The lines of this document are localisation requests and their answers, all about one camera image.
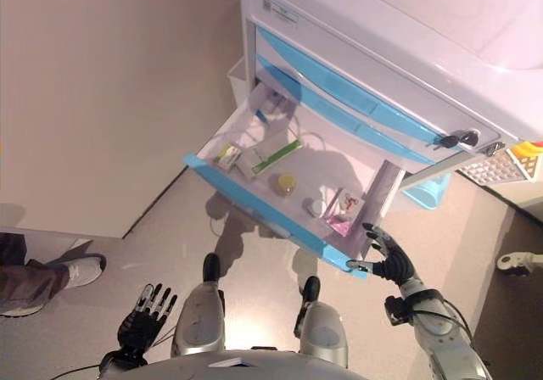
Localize white side box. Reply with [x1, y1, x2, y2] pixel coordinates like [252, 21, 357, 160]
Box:
[226, 56, 248, 114]

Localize pink box with red figure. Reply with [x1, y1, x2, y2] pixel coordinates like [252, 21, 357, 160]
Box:
[324, 187, 367, 237]

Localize white wire basket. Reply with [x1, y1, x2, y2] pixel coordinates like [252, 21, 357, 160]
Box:
[457, 144, 543, 186]

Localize yellow sharps container red lid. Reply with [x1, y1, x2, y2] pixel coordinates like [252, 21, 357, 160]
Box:
[507, 140, 543, 182]

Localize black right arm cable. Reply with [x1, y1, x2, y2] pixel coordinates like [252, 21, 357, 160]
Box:
[417, 297, 474, 338]

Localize clear bottle of yellow capsules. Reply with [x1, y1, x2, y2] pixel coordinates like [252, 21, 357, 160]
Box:
[269, 172, 298, 198]

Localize silver right robot leg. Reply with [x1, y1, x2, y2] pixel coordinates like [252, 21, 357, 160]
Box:
[293, 276, 350, 366]

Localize blue white medicine box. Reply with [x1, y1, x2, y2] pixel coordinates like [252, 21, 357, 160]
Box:
[249, 85, 298, 122]

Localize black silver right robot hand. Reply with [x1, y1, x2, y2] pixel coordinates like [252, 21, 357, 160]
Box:
[347, 222, 419, 288]

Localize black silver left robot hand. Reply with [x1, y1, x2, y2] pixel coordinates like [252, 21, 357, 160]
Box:
[116, 283, 178, 354]

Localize blue front cart drawer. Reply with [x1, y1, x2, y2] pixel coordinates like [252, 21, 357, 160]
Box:
[254, 55, 438, 167]
[254, 25, 463, 163]
[182, 85, 406, 280]

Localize white medical cart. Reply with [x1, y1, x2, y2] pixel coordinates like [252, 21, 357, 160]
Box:
[237, 0, 543, 190]

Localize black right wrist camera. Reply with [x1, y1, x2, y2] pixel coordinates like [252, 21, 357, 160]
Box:
[383, 295, 415, 324]

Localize silver left robot leg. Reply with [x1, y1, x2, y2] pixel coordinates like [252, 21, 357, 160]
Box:
[171, 252, 226, 358]

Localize green striped white medicine box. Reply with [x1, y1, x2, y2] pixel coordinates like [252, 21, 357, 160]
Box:
[249, 137, 303, 176]

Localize silver robot leg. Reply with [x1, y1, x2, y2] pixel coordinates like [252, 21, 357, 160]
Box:
[293, 276, 350, 366]
[171, 252, 226, 358]

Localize white green medicine packet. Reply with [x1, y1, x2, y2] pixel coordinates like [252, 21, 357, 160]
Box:
[236, 144, 267, 181]

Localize grey robot torso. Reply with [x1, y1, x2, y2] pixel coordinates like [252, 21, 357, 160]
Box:
[135, 348, 353, 380]

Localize small green white medicine box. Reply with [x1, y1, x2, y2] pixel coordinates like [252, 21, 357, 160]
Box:
[214, 142, 243, 171]

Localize person in brown trousers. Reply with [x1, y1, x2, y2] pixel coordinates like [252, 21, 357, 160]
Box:
[0, 226, 107, 318]

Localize black cart keys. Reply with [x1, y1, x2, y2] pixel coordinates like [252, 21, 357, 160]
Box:
[432, 128, 481, 150]

